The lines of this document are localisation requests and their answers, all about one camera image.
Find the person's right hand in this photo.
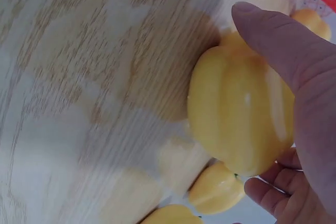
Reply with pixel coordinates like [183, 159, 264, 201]
[231, 2, 336, 224]

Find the yellow bell pepper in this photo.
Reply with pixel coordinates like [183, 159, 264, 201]
[140, 204, 204, 224]
[290, 8, 332, 42]
[186, 31, 297, 178]
[187, 161, 246, 216]

